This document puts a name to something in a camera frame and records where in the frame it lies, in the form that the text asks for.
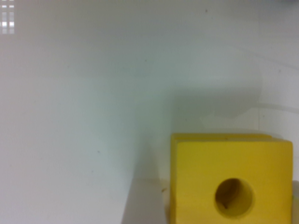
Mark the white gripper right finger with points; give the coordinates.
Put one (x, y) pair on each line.
(295, 202)

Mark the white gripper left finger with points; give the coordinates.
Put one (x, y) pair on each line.
(145, 204)

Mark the yellow block with hole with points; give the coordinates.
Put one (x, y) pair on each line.
(230, 178)

